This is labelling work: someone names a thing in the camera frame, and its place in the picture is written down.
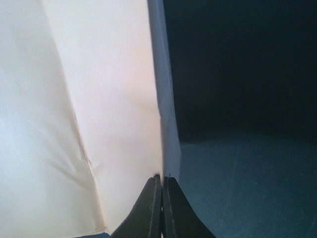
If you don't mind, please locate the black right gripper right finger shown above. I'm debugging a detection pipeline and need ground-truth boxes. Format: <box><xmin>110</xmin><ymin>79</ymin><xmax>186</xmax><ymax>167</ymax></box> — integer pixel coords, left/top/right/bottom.
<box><xmin>162</xmin><ymin>177</ymin><xmax>215</xmax><ymax>238</ymax></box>

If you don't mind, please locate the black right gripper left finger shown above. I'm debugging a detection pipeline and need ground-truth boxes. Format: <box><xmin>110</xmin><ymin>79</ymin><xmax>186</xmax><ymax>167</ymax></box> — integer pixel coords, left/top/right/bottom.
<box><xmin>110</xmin><ymin>175</ymin><xmax>162</xmax><ymax>238</ymax></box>

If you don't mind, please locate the orange kraft paper bag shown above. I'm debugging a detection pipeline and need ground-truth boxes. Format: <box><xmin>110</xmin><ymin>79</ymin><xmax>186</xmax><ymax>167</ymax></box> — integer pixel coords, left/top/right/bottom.
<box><xmin>0</xmin><ymin>0</ymin><xmax>181</xmax><ymax>238</ymax></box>

